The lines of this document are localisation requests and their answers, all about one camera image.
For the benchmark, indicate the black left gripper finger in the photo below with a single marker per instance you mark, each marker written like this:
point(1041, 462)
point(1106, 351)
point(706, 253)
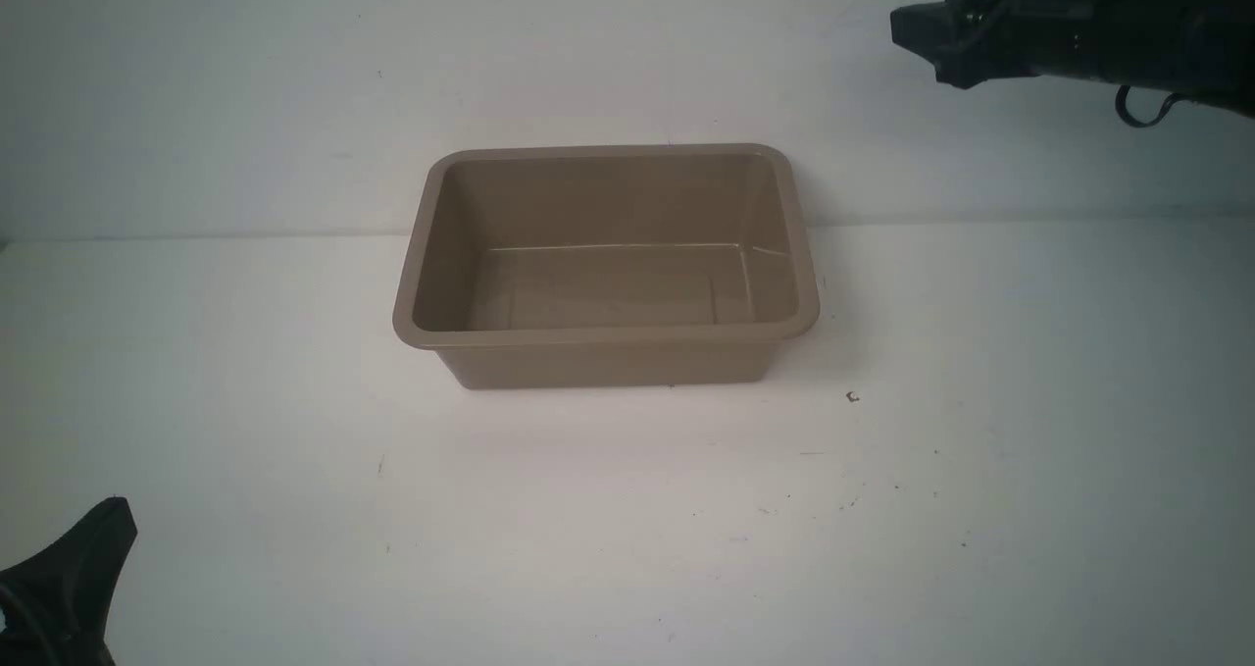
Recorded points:
point(56, 603)

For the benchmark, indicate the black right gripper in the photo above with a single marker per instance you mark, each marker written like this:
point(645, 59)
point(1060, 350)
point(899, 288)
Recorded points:
point(969, 42)

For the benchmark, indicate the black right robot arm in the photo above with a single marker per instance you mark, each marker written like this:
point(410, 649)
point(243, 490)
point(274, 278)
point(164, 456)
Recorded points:
point(1197, 51)

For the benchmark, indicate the tan plastic bin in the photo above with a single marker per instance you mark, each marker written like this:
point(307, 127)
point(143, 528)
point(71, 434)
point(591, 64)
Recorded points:
point(607, 266)

